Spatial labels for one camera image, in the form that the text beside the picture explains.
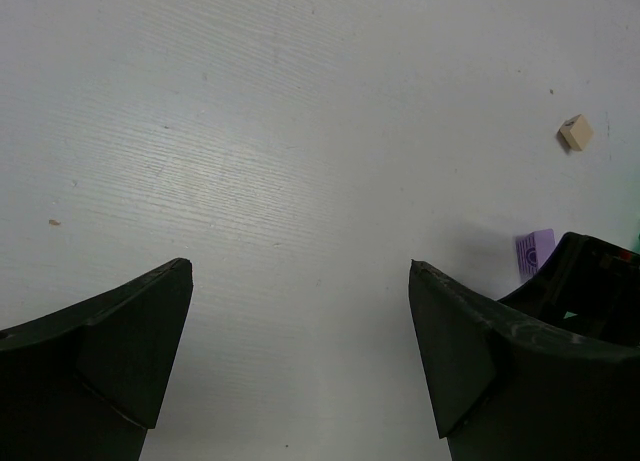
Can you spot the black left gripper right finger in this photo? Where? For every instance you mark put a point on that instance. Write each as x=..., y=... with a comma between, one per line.
x=506, y=386

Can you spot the purple house-shaped block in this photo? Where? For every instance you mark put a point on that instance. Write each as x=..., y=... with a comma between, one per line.
x=533, y=250

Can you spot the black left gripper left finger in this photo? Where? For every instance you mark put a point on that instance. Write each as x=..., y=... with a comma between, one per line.
x=87, y=382

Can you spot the beige square block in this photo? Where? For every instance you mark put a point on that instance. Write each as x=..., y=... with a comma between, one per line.
x=575, y=134

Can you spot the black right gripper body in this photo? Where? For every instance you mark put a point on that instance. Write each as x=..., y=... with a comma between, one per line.
x=587, y=286

